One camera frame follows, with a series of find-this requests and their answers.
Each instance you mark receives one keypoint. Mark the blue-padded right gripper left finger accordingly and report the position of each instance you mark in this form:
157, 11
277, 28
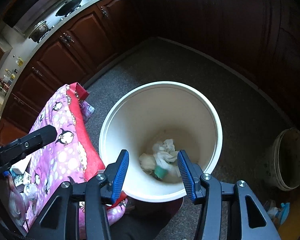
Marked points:
101, 190

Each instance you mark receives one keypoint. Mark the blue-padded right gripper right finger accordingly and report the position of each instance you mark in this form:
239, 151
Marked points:
205, 190

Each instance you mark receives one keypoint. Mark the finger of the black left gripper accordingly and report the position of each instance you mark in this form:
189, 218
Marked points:
22, 147

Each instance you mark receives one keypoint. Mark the teal fuzzy cloth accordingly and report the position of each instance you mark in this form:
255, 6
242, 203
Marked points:
160, 173

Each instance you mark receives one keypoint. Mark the white trash bucket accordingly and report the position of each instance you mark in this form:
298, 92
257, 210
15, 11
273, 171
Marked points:
153, 113

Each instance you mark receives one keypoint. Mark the brown lower kitchen cabinets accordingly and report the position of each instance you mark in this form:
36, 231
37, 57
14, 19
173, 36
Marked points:
80, 50

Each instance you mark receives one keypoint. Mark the pink penguin table cloth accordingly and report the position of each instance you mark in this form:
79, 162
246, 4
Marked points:
71, 155

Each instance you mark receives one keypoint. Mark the crumpled white tissue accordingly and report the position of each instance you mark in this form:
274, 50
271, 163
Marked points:
165, 156

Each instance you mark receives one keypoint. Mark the dark sauce bottle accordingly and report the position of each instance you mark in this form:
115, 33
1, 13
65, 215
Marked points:
4, 85

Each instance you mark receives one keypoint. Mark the yellow oil bottle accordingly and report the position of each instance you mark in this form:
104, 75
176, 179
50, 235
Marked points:
18, 60

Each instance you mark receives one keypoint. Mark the blue spray bottle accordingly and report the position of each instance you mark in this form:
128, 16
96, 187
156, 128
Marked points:
278, 215

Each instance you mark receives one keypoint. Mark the old dirty bucket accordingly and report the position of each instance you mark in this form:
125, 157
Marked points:
282, 161

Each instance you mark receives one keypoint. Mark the steel cooking pot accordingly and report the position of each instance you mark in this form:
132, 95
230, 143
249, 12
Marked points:
39, 30

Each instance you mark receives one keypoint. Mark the steel range hood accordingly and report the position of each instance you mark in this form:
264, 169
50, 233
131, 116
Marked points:
23, 15

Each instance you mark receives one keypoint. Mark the black wok pan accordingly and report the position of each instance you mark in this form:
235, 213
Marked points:
68, 7

